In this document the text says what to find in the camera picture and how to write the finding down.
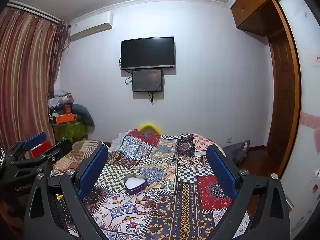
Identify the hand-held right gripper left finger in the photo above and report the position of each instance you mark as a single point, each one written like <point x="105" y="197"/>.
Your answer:
<point x="93" y="170"/>

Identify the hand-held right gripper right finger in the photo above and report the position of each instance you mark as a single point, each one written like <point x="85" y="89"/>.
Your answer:
<point x="222" y="170"/>

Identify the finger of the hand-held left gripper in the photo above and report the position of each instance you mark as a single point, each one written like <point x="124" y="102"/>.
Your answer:
<point x="53" y="151"/>
<point x="35" y="138"/>

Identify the purple heart-shaped jewelry box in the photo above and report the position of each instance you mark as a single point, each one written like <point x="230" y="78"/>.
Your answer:
<point x="136" y="190"/>

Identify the red box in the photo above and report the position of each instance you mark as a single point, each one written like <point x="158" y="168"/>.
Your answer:
<point x="41" y="150"/>

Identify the dark bag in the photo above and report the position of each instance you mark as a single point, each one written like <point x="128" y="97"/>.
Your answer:
<point x="235" y="151"/>

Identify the brown striped blanket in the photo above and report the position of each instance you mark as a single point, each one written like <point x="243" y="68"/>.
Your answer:
<point x="82" y="150"/>

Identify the orange box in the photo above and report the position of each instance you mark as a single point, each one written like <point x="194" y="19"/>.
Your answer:
<point x="64" y="118"/>

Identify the pile of household clutter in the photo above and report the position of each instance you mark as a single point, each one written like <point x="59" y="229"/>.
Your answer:
<point x="60" y="102"/>

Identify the patchwork bedspread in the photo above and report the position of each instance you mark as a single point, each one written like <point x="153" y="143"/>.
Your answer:
<point x="162" y="160"/>

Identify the striped curtain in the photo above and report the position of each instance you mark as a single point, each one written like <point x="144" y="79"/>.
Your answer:
<point x="25" y="75"/>

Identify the wooden wardrobe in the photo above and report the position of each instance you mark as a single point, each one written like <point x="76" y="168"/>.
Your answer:
<point x="282" y="80"/>

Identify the white air conditioner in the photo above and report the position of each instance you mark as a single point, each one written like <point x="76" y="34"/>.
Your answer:
<point x="90" y="26"/>

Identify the pink wall sticker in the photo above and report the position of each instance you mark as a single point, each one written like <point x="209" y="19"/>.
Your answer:
<point x="310" y="120"/>

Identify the small black wall monitor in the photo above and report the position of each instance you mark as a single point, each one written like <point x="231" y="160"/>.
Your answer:
<point x="147" y="80"/>

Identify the white curtain rail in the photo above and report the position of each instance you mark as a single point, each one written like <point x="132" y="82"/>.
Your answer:
<point x="35" y="11"/>

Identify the black wall television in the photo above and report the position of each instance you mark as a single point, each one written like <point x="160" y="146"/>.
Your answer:
<point x="147" y="52"/>

